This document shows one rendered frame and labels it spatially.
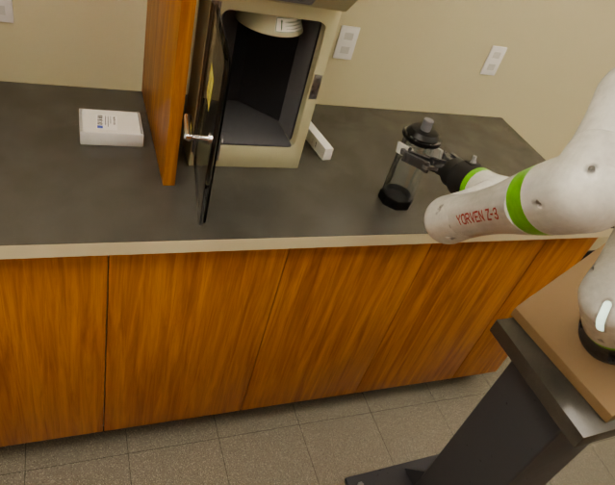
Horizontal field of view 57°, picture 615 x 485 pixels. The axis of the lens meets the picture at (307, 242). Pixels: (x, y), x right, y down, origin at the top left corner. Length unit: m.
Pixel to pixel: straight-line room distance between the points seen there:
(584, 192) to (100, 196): 1.05
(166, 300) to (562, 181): 1.02
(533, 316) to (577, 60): 1.43
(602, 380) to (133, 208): 1.13
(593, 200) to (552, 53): 1.72
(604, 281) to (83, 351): 1.26
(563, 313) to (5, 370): 1.40
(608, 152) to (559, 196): 0.08
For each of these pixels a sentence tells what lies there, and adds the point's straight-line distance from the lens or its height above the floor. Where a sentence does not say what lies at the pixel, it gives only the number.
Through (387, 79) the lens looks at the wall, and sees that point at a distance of 2.16.
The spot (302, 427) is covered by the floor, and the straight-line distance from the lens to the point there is 2.20.
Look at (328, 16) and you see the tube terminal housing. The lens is 1.47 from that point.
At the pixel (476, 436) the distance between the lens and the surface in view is 1.69.
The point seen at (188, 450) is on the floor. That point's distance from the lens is 2.08.
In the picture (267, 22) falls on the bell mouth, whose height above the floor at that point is 1.34.
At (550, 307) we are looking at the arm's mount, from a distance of 1.47.
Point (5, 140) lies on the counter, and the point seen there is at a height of 0.94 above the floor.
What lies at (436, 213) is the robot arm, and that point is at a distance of 1.21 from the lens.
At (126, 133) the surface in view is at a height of 0.98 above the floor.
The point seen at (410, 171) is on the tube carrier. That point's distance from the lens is 1.57.
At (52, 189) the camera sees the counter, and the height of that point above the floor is 0.94.
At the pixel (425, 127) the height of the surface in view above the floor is 1.19.
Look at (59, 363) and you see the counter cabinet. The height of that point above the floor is 0.48.
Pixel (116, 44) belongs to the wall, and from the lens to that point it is 1.86.
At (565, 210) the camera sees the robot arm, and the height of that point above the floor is 1.45.
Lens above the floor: 1.82
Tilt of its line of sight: 39 degrees down
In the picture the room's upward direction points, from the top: 18 degrees clockwise
